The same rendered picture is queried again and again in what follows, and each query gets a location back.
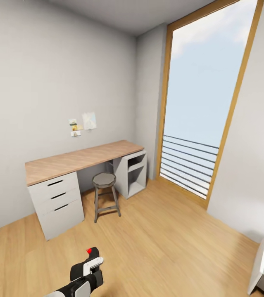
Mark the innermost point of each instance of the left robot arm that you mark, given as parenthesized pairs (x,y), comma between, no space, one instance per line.
(83,286)

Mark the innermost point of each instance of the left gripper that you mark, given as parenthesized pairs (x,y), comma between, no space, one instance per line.
(97,279)

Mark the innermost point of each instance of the digital camera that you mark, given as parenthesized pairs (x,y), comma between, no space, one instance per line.
(77,269)

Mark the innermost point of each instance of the taboret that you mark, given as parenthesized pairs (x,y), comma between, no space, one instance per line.
(104,180)

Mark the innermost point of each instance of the fixed window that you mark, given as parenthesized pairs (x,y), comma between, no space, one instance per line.
(205,61)

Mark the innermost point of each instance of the desk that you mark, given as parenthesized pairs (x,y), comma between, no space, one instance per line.
(54,188)

